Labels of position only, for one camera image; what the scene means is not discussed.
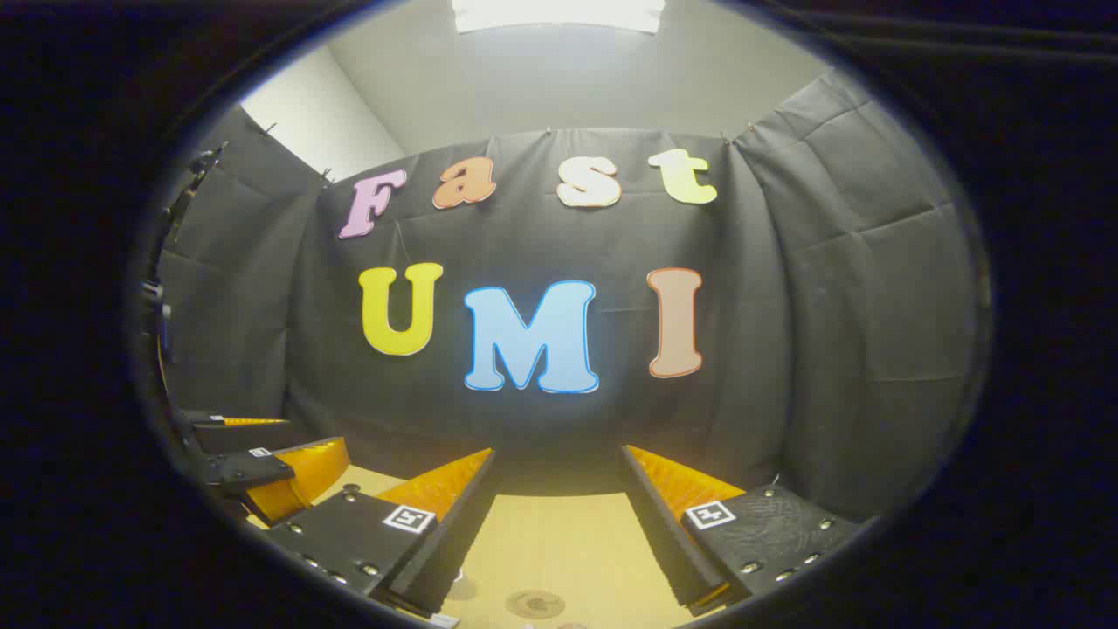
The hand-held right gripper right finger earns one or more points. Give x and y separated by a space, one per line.
664 533

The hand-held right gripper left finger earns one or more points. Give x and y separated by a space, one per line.
454 533

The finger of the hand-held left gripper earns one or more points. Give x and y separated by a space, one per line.
253 472
240 434

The round cork coaster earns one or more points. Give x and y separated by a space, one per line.
534 604

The light wooden desktop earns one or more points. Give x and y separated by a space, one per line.
550 542

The black backdrop cloth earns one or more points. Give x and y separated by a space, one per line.
786 332

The ceiling light panel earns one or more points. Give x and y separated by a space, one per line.
557 13

